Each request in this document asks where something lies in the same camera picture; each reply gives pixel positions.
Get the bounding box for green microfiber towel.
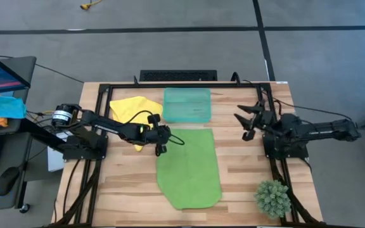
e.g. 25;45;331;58
156;128;223;210

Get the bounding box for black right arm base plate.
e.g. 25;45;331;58
262;132;310;160

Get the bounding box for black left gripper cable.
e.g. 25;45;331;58
125;110;186;146

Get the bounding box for black keyboard at table edge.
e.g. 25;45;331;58
139;69;218;82

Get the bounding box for green artificial plant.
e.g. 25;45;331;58
253;179;293;220

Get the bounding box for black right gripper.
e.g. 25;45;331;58
234;101;277;142

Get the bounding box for yellow microfiber towel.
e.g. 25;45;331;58
109;96;163;152

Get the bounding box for grey side desk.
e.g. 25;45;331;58
0;56;37;213

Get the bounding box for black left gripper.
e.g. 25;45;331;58
144;113;172;158

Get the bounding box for black computer mouse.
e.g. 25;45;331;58
0;167;21;196

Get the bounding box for yellow wire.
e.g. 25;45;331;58
26;109;60;127

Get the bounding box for yellow floor cable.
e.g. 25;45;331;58
80;0;103;10

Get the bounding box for blue cloth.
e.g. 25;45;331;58
0;94;27;120

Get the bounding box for black aluminium table frame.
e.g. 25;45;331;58
44;72;328;228

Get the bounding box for thin black floor cable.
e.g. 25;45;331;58
0;55;85;84

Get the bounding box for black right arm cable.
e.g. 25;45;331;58
242;79;353;123

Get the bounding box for teal translucent plastic basket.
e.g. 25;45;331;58
162;87;212;124

